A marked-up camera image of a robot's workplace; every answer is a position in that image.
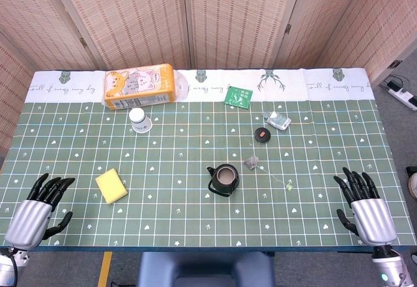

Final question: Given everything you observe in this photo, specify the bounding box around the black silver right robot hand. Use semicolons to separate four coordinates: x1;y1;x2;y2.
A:
332;167;398;247

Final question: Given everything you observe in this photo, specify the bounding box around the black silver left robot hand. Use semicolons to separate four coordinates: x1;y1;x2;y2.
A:
3;172;76;249

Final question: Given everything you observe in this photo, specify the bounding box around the grey tea bag with string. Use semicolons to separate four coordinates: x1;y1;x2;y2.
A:
244;154;295;192

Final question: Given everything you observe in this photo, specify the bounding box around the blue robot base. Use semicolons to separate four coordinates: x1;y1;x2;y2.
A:
136;251;276;287

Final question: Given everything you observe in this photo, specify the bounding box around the silver wrapper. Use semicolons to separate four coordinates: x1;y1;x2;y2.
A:
262;110;292;131

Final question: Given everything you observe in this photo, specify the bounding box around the black lid with red dot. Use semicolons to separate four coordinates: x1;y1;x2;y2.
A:
254;127;272;143

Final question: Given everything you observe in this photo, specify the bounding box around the black teapot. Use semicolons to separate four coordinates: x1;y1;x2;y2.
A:
206;163;240;197

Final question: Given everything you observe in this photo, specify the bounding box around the green square tea packet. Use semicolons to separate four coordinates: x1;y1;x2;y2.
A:
223;85;254;109

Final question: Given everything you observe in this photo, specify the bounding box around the grey shoe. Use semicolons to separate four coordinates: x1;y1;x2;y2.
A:
408;172;417;199

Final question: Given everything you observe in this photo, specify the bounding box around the yellow sponge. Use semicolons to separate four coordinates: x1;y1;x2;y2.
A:
94;168;128;205

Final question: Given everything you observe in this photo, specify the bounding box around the white power strip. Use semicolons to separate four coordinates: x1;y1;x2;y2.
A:
386;87;417;111

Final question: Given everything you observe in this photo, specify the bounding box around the white paper cup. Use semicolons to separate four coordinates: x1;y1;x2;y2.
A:
128;107;153;134

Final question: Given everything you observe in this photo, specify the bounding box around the green grid tablecloth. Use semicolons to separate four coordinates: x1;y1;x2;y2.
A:
0;68;417;253

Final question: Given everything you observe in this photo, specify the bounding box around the orange cat tissue pack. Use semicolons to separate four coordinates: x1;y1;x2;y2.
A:
104;63;175;111

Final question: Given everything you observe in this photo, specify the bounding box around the clear plastic wrapper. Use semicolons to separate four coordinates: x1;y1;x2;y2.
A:
174;70;190;101

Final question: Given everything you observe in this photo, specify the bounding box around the bamboo folding screen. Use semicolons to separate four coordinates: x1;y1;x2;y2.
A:
0;0;417;166

